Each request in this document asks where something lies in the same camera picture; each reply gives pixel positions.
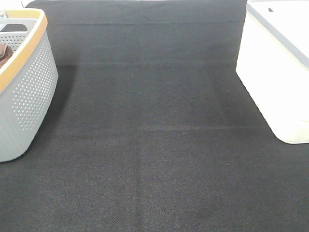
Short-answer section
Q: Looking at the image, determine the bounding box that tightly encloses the brown towel inside basket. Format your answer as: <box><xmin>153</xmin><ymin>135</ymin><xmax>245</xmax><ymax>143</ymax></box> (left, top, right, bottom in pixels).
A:
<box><xmin>0</xmin><ymin>44</ymin><xmax>12</xmax><ymax>68</ymax></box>

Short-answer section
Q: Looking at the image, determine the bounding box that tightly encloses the black fabric table mat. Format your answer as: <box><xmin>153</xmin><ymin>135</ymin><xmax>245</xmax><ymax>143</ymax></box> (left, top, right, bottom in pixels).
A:
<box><xmin>0</xmin><ymin>0</ymin><xmax>309</xmax><ymax>232</ymax></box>

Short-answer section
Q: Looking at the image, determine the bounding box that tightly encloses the white storage box grey lid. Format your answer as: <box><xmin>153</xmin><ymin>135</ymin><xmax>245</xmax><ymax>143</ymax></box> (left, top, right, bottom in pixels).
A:
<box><xmin>236</xmin><ymin>0</ymin><xmax>309</xmax><ymax>144</ymax></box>

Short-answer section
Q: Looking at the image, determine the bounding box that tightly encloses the grey perforated laundry basket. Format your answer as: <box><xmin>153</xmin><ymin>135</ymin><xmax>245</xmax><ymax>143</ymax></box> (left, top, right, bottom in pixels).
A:
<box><xmin>0</xmin><ymin>8</ymin><xmax>58</xmax><ymax>162</ymax></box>

